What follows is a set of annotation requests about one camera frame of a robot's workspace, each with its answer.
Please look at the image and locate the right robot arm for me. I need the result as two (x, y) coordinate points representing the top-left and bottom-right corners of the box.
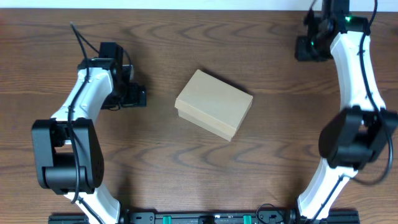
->
(285, 0), (397, 223)

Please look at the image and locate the right black cable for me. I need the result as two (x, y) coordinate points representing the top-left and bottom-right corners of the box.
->
(310, 0), (394, 224)

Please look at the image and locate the cardboard box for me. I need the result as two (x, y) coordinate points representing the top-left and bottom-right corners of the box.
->
(175, 70), (253, 141)

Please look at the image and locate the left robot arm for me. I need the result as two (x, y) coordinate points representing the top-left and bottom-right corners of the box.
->
(31, 42), (147, 223)

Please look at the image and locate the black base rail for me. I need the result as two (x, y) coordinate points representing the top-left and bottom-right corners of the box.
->
(47, 208), (360, 224)

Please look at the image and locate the black cable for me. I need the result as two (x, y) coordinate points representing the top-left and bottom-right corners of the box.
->
(310, 0), (394, 224)
(68, 21), (103, 224)

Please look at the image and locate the left black cable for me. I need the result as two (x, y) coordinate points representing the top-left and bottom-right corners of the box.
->
(68, 21), (103, 224)

